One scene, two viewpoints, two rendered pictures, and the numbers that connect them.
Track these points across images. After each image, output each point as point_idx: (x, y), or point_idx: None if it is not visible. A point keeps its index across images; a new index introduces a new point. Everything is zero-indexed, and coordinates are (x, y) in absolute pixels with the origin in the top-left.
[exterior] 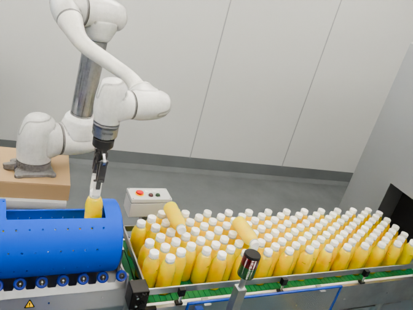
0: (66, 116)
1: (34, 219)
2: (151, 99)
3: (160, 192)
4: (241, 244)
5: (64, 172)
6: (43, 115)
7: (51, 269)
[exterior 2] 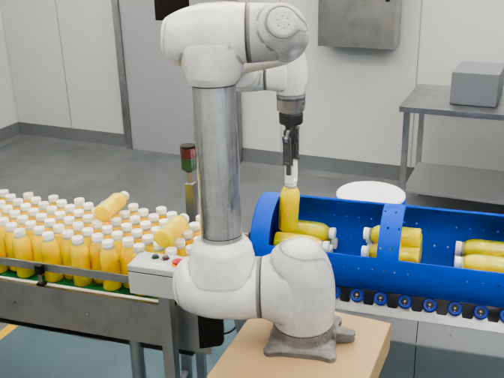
0: (250, 243)
1: (358, 200)
2: None
3: (145, 260)
4: (127, 210)
5: (253, 323)
6: (293, 244)
7: (340, 235)
